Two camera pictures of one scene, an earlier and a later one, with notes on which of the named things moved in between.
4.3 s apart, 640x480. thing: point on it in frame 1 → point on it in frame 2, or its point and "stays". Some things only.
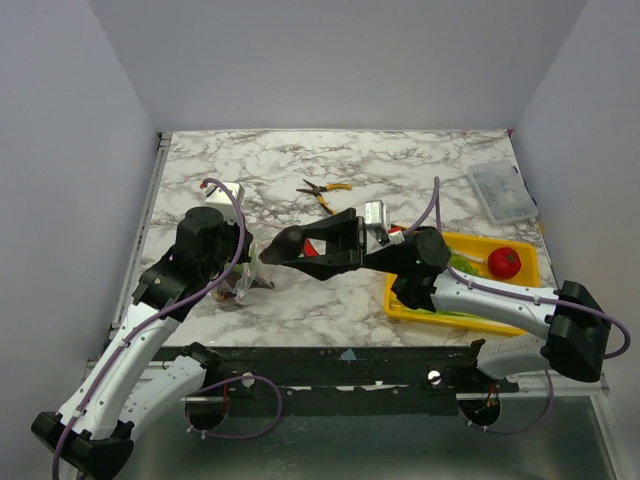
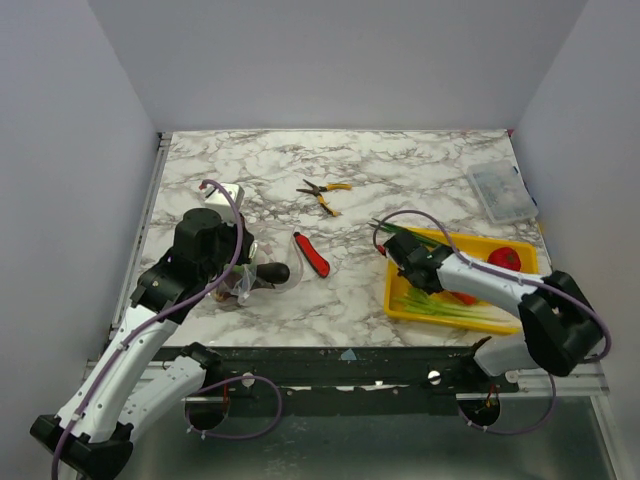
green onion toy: [465, 255] → [391, 227]
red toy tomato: [504, 263] stays
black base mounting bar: [440, 370] stays
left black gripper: [247, 242] stays
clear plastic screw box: [502, 191] stays
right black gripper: [357, 242] → [405, 248]
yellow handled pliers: [316, 190] stays
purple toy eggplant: [285, 246] → [269, 274]
